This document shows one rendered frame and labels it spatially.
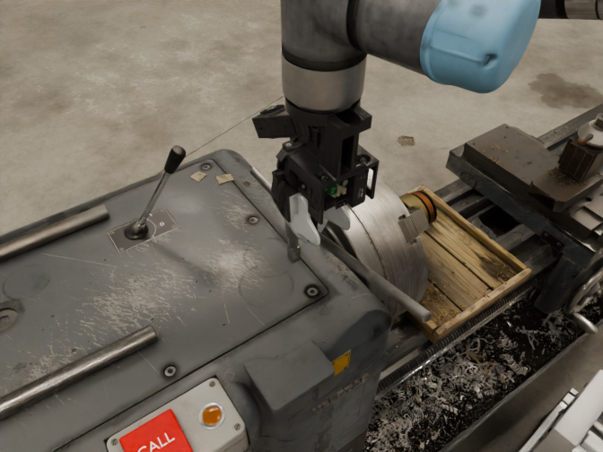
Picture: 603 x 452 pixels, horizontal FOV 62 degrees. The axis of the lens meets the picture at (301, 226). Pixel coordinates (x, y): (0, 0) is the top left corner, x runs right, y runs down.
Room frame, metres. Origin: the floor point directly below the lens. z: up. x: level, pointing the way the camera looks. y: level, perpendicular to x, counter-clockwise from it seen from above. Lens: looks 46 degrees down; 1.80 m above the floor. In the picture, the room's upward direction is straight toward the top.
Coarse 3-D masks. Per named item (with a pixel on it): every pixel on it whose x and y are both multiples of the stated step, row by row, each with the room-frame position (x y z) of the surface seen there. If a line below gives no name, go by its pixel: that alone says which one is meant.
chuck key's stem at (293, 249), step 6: (288, 228) 0.45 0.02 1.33; (288, 234) 0.45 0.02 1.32; (294, 234) 0.44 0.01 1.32; (294, 240) 0.45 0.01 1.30; (288, 246) 0.45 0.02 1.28; (294, 246) 0.45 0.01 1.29; (300, 246) 0.45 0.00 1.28; (288, 252) 0.45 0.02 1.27; (294, 252) 0.45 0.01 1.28; (300, 252) 0.45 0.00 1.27; (294, 258) 0.45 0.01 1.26; (300, 258) 0.45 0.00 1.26
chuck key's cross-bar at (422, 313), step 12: (264, 180) 0.51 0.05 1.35; (324, 240) 0.39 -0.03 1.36; (336, 252) 0.37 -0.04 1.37; (348, 264) 0.35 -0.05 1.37; (360, 264) 0.34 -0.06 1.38; (372, 276) 0.32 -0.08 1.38; (384, 288) 0.30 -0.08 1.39; (396, 288) 0.30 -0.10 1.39; (396, 300) 0.29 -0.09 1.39; (408, 300) 0.28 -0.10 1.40; (420, 312) 0.27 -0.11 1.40
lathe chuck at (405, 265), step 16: (368, 176) 0.66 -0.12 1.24; (384, 192) 0.62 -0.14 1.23; (352, 208) 0.58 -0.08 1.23; (368, 208) 0.58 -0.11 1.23; (384, 208) 0.59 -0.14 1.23; (400, 208) 0.59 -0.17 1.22; (368, 224) 0.56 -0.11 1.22; (384, 224) 0.56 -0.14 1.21; (384, 240) 0.54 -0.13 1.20; (400, 240) 0.55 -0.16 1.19; (416, 240) 0.55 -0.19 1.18; (384, 256) 0.52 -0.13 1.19; (400, 256) 0.53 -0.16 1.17; (416, 256) 0.54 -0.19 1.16; (384, 272) 0.50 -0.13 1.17; (400, 272) 0.51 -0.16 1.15; (416, 272) 0.52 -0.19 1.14; (400, 288) 0.50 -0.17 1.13; (416, 288) 0.52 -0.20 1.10
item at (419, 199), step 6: (414, 192) 0.75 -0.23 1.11; (420, 192) 0.75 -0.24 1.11; (402, 198) 0.72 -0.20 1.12; (408, 198) 0.72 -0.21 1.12; (414, 198) 0.72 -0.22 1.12; (420, 198) 0.73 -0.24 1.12; (426, 198) 0.73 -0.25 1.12; (408, 204) 0.70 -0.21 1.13; (414, 204) 0.71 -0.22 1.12; (420, 204) 0.71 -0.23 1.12; (426, 204) 0.71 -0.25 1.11; (432, 204) 0.72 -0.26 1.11; (426, 210) 0.71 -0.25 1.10; (432, 210) 0.71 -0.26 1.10; (426, 216) 0.69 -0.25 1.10; (432, 216) 0.70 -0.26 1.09; (432, 222) 0.71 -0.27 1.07
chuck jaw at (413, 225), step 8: (408, 208) 0.68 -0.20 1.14; (400, 216) 0.58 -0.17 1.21; (408, 216) 0.59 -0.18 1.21; (416, 216) 0.60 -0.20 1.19; (424, 216) 0.61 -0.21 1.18; (400, 224) 0.57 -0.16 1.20; (408, 224) 0.58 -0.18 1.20; (416, 224) 0.59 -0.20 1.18; (424, 224) 0.60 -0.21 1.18; (408, 232) 0.57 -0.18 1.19; (416, 232) 0.57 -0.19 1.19; (408, 240) 0.56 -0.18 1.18
